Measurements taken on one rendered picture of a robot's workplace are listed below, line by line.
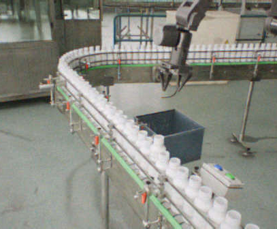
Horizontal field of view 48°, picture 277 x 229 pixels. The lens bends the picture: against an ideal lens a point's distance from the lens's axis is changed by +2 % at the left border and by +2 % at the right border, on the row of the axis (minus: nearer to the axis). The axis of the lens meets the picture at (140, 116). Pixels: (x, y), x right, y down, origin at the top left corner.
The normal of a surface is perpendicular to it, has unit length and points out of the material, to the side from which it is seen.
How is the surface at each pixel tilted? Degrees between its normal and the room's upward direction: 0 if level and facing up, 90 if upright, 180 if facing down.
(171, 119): 90
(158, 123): 90
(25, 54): 90
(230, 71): 91
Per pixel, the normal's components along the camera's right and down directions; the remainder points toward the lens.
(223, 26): 0.18, 0.41
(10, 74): 0.48, 0.37
